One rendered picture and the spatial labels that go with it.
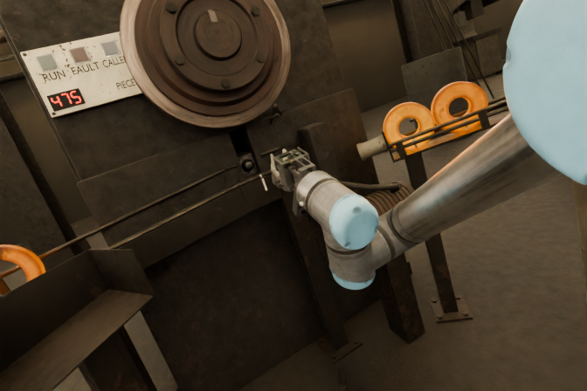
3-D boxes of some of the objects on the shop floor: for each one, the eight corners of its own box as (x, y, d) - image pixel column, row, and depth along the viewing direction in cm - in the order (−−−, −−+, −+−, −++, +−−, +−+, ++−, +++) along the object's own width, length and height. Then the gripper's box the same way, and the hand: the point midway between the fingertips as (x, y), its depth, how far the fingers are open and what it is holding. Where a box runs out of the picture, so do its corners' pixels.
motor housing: (380, 331, 116) (341, 201, 104) (424, 301, 123) (390, 176, 112) (405, 353, 104) (363, 209, 92) (452, 318, 111) (418, 181, 100)
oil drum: (406, 145, 359) (388, 68, 340) (443, 128, 378) (427, 55, 359) (450, 146, 304) (431, 54, 285) (490, 126, 324) (474, 39, 305)
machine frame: (171, 317, 170) (9, -23, 133) (334, 232, 206) (243, -55, 168) (176, 430, 103) (-149, -192, 66) (417, 276, 139) (296, -186, 101)
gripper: (327, 161, 67) (284, 134, 84) (290, 176, 64) (253, 146, 81) (331, 194, 71) (289, 161, 89) (297, 209, 68) (261, 174, 86)
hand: (276, 164), depth 85 cm, fingers closed
